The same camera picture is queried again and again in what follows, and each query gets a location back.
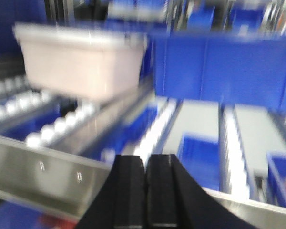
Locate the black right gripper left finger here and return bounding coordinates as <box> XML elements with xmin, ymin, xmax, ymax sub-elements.
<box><xmin>77</xmin><ymin>155</ymin><xmax>145</xmax><ymax>229</ymax></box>

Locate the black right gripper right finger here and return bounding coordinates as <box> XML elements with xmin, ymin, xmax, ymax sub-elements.
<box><xmin>147</xmin><ymin>154</ymin><xmax>243</xmax><ymax>229</ymax></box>

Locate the white plastic bin with lid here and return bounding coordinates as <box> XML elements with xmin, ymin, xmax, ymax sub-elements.
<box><xmin>13</xmin><ymin>23</ymin><xmax>147</xmax><ymax>102</ymax></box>

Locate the blue bin upper right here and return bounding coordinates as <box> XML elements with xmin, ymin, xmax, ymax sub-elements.
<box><xmin>152</xmin><ymin>31</ymin><xmax>286</xmax><ymax>112</ymax></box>

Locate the white roller track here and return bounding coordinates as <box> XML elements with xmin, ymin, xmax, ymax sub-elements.
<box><xmin>25</xmin><ymin>100</ymin><xmax>98</xmax><ymax>148</ymax></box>

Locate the stainless steel shelf rail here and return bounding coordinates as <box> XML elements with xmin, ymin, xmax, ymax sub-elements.
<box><xmin>0</xmin><ymin>136</ymin><xmax>111</xmax><ymax>219</ymax></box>

